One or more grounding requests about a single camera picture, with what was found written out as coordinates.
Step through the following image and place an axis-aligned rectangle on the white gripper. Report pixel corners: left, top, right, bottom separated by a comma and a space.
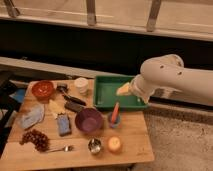
116, 75, 155, 103

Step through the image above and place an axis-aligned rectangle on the blue sponge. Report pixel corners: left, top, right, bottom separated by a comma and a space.
57, 115, 71, 136

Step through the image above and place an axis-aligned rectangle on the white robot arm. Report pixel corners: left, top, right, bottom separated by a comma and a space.
116, 54, 213, 105

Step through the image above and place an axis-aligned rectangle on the green plastic tray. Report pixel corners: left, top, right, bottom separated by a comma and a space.
92, 75, 149, 111

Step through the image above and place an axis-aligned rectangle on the orange carrot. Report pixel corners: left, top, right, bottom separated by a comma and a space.
111, 102, 119, 123

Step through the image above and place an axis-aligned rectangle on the blue cup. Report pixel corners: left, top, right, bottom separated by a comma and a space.
107, 112, 121, 129

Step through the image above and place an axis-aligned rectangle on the purple bowl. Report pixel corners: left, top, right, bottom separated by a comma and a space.
75, 108, 104, 134

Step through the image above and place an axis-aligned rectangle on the white cup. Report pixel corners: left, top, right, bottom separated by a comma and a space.
74, 77, 89, 94

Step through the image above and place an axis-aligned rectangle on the orange fruit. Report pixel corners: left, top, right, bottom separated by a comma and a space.
107, 136, 122, 153

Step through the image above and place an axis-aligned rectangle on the black spatula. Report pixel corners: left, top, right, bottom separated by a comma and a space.
65, 102, 84, 113

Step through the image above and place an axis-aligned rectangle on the small metal cup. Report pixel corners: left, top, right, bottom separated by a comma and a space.
88, 138, 102, 155

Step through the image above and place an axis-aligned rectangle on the black round knob object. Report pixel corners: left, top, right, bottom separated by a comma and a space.
57, 83, 68, 93

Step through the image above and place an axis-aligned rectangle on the yellow crumpled cloth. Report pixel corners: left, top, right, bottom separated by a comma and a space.
49, 100, 65, 118

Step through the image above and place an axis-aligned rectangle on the wooden board table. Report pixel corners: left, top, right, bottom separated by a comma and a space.
0, 79, 155, 171

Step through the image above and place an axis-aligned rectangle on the metal spoon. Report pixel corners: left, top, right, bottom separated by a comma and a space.
47, 145, 74, 153

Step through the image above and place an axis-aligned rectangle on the red bowl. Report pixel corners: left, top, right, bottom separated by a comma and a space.
31, 80, 54, 100

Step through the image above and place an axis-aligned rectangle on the grey blue cloth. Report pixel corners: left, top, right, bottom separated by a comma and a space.
18, 105, 44, 130

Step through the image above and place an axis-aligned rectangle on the bunch of dark grapes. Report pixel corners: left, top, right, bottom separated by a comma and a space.
20, 129, 49, 152

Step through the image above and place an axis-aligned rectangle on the black knife handle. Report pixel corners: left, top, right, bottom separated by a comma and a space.
63, 95, 86, 106

